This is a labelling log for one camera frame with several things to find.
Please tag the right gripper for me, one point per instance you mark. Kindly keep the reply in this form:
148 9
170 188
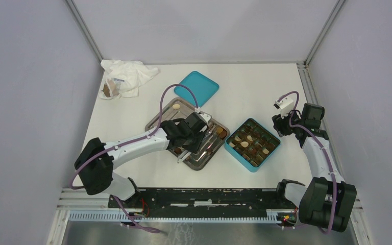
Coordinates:
279 124

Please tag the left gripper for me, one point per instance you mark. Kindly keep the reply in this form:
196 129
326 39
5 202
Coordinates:
195 148

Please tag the steel tray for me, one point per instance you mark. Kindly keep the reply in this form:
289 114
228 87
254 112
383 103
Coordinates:
179 108

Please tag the teal chocolate box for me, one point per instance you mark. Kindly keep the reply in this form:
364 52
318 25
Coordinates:
259 151

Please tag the teal box lid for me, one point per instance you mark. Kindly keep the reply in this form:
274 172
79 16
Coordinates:
200 85

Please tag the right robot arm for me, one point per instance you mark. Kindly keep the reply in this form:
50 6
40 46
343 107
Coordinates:
327 201

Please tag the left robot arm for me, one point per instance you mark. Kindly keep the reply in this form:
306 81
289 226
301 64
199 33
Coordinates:
98 160

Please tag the oval white chocolate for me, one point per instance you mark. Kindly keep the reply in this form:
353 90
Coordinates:
244 144

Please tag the plastic bag with chocolate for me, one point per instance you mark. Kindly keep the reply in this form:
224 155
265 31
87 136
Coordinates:
111 89

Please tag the white crumpled cloth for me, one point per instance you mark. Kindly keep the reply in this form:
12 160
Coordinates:
134 73

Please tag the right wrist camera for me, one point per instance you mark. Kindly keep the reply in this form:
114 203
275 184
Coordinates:
285 106

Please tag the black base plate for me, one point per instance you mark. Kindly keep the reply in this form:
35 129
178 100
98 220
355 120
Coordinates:
205 202

